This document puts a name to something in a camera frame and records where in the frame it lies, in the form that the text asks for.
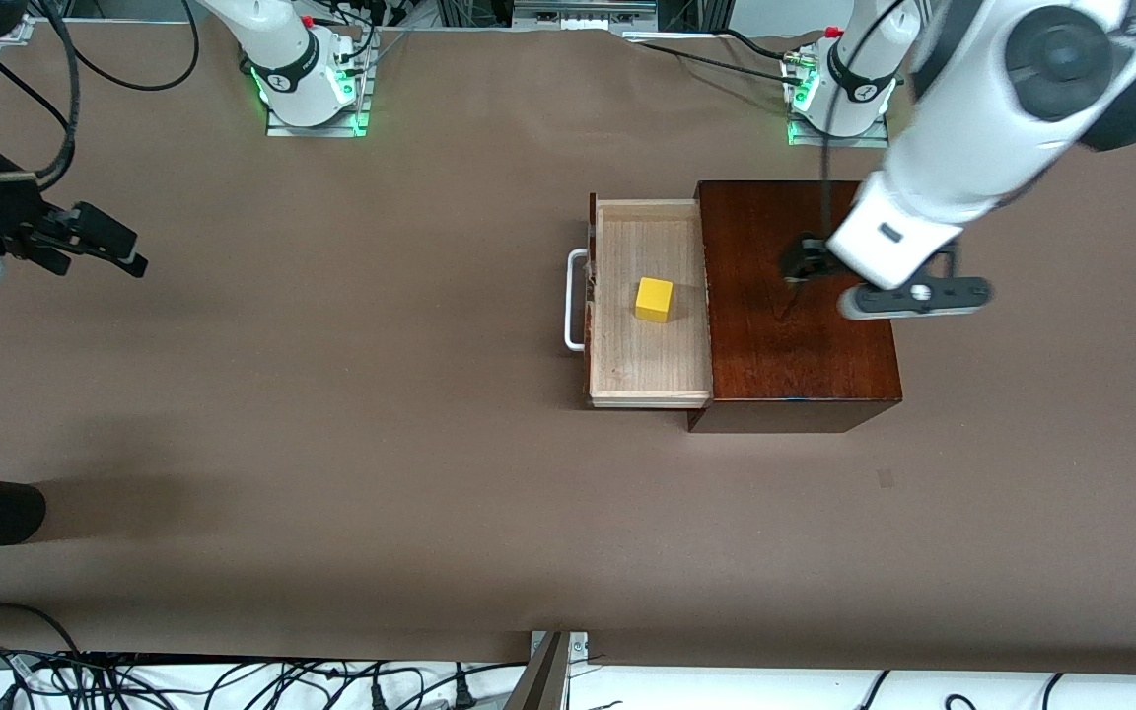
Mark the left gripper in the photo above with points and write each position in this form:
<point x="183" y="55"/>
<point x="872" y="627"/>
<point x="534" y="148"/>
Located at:
<point x="806" y="258"/>

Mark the aluminium frame profile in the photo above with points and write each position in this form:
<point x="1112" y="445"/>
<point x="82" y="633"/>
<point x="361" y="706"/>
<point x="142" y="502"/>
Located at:
<point x="583" y="18"/>

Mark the brown paper table cover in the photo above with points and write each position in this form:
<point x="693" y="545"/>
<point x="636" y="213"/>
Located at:
<point x="430" y="493"/>

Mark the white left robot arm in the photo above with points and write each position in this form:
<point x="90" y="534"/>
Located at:
<point x="982" y="108"/>

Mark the dark brown wooden cabinet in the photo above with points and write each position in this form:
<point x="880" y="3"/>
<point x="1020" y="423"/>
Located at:
<point x="785" y="355"/>

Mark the silver metal corner bracket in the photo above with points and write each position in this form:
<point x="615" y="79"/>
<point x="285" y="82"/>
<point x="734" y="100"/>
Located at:
<point x="578" y="646"/>

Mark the yellow cube block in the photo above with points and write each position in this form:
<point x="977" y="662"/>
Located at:
<point x="655" y="301"/>

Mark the black power plug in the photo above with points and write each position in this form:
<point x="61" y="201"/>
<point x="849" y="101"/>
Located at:
<point x="462" y="696"/>
<point x="380" y="696"/>

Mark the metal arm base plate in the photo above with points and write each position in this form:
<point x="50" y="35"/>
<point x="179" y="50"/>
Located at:
<point x="839" y="141"/>
<point x="321" y="131"/>

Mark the light wood drawer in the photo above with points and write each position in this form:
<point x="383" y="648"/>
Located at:
<point x="647" y="365"/>

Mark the dark metal strut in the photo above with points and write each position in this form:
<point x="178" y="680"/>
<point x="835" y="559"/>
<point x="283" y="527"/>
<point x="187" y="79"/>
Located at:
<point x="540" y="685"/>

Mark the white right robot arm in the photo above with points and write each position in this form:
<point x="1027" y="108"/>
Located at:
<point x="282" y="49"/>

